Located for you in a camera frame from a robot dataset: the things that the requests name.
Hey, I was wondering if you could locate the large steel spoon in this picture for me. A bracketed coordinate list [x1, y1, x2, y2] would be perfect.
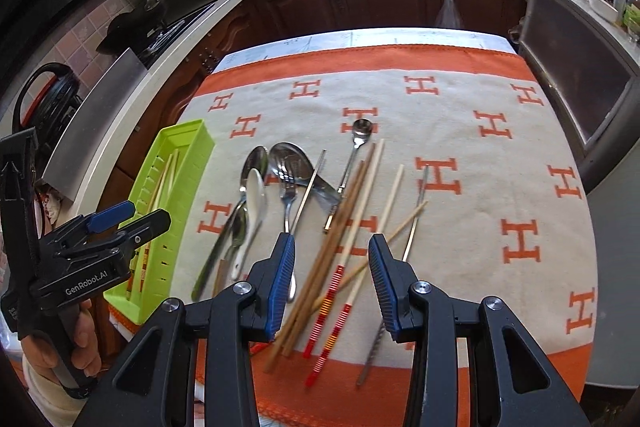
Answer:
[191, 145, 268, 301]

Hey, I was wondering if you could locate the steel soup spoon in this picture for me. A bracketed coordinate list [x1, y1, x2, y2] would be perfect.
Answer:
[269, 142, 341, 212]

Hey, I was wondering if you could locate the left hand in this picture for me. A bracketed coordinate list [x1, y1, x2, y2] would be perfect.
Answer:
[19, 298, 103, 385]

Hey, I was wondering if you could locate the lime green plastic tray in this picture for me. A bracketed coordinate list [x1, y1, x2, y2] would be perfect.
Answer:
[104, 119, 215, 325]

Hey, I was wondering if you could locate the dark wooden chopstick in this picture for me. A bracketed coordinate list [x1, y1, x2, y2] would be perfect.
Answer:
[278, 144, 376, 357]
[262, 159, 371, 374]

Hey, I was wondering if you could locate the black red pressure cooker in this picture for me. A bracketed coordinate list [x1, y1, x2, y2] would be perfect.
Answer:
[12, 62, 82, 147]

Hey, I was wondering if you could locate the steel splash guard panel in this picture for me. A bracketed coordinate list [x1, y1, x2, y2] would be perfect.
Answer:
[41, 49, 148, 202]

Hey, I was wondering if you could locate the white ceramic spoon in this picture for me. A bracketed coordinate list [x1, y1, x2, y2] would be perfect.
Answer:
[231, 168, 267, 281]

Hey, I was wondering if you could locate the cream chopstick red pattern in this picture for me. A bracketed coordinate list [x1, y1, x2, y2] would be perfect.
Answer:
[303, 139, 385, 359]
[305, 164, 405, 388]

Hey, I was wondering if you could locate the steel fork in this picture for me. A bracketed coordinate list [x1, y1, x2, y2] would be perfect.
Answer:
[275, 156, 301, 304]

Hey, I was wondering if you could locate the black wok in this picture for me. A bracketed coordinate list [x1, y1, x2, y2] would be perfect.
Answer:
[96, 0, 183, 56]

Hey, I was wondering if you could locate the orange white H-pattern cloth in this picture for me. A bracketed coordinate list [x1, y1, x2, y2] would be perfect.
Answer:
[106, 44, 599, 427]

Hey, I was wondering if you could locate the grey dishwasher cabinet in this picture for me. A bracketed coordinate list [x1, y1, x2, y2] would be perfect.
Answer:
[509, 0, 639, 192]

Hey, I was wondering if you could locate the white plastic bag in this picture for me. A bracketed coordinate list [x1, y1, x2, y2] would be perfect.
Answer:
[435, 0, 463, 29]

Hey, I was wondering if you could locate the white bowl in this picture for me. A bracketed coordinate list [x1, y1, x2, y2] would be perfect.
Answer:
[588, 0, 618, 24]

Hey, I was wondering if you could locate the green label bottle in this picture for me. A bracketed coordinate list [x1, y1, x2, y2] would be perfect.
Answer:
[623, 0, 640, 44]

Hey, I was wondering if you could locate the wooden-handled steel spoon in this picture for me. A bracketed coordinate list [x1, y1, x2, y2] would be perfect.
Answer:
[212, 202, 247, 297]

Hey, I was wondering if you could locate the long-handled small steel spoon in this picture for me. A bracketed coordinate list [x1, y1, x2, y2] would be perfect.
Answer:
[323, 118, 373, 233]

